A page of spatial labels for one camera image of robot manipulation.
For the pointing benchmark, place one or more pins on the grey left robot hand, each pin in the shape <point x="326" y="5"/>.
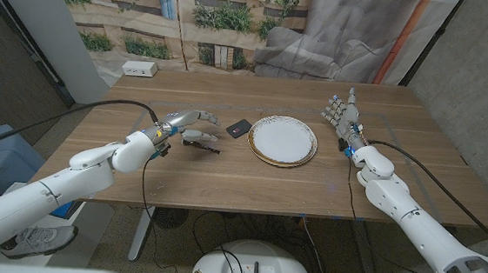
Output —
<point x="175" y="120"/>

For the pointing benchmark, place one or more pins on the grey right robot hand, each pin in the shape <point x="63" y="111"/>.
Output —
<point x="350" y="123"/>

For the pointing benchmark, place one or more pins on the black makeup brush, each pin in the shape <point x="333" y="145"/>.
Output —
<point x="206" y="148"/>

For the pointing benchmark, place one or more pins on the white gold-rimmed paper plate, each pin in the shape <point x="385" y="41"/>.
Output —
<point x="283" y="141"/>

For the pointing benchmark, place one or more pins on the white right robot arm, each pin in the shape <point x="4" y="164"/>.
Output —
<point x="415" y="228"/>

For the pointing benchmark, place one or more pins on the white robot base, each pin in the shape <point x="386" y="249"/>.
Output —
<point x="256" y="259"/>

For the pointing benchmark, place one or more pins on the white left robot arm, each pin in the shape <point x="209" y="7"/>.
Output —
<point x="47" y="195"/>

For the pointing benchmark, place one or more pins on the black card holder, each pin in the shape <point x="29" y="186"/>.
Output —
<point x="239" y="128"/>

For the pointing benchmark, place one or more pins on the white power strip box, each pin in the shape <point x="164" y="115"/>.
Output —
<point x="139" y="68"/>

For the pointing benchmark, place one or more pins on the black round fan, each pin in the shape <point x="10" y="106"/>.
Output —
<point x="170" y="218"/>

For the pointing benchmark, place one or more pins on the black backdrop stand pole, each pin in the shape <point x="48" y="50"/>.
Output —
<point x="430" y="42"/>

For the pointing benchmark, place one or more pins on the printed fabric backdrop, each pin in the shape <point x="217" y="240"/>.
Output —
<point x="235" y="22"/>

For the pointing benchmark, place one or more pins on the white table leg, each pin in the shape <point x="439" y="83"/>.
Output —
<point x="140" y="237"/>

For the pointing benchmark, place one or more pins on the grey table leg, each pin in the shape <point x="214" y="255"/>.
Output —
<point x="363" y="250"/>

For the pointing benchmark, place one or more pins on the blue floor item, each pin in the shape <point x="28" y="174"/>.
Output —
<point x="63" y="209"/>

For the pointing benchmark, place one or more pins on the grey sneaker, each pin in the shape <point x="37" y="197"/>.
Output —
<point x="39" y="240"/>

